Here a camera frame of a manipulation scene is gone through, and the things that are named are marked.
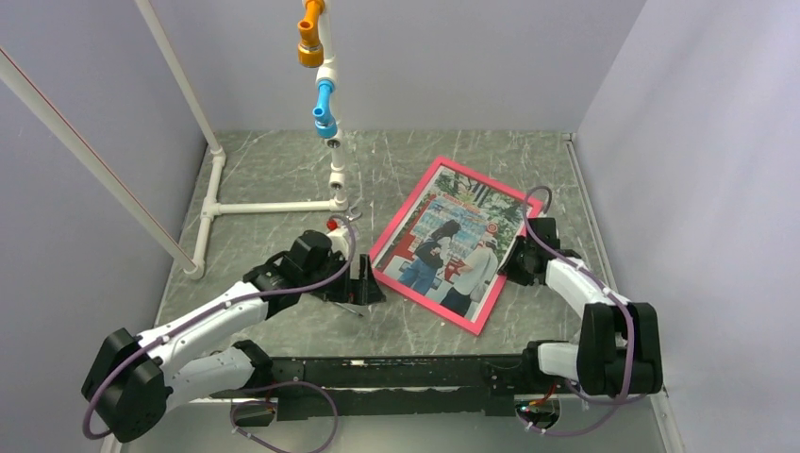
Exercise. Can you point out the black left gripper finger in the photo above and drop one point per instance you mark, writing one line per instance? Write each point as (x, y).
(377, 296)
(365, 277)

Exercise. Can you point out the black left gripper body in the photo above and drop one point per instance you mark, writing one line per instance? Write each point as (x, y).
(341, 289)

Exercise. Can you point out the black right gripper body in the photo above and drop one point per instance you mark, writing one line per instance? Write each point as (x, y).
(515, 265)

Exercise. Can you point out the pink wooden photo frame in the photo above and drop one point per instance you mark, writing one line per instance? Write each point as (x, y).
(443, 249)

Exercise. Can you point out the yellow black screwdriver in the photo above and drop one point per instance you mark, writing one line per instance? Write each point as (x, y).
(350, 308)

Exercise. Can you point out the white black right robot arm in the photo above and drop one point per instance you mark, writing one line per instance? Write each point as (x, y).
(617, 352)

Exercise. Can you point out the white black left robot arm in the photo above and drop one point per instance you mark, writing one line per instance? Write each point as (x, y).
(136, 379)

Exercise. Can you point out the silver combination wrench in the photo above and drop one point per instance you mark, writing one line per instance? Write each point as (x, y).
(353, 213)

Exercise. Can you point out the blue pipe fitting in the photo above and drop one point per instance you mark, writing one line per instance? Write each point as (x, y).
(324, 119)

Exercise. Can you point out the white PVC pipe stand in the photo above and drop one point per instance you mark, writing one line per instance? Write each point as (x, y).
(235, 62)

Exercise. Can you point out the orange pipe fitting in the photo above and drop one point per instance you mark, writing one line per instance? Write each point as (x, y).
(310, 50)

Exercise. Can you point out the white diagonal pole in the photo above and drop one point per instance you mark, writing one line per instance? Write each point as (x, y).
(38, 103)

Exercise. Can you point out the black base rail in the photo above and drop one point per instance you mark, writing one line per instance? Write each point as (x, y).
(491, 385)

